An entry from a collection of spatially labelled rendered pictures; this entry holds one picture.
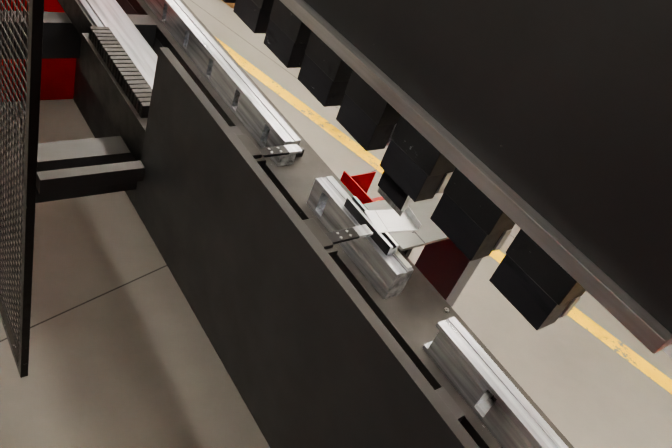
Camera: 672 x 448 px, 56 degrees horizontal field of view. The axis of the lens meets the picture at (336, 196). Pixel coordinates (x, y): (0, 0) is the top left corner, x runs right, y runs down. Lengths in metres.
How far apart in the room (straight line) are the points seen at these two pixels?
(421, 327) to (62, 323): 1.41
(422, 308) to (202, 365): 1.06
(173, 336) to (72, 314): 0.38
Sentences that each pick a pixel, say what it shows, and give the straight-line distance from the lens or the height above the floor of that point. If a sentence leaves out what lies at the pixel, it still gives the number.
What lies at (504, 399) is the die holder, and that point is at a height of 0.97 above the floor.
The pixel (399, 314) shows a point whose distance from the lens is 1.65.
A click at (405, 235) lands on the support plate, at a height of 1.00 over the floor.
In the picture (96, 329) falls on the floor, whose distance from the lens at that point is 2.54.
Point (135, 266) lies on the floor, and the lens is 2.76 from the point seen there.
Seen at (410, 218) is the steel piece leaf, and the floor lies 1.00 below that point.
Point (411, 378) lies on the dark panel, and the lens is 0.89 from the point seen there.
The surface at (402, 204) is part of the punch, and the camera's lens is 1.57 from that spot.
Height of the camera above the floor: 1.98
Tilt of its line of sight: 35 degrees down
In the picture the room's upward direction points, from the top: 22 degrees clockwise
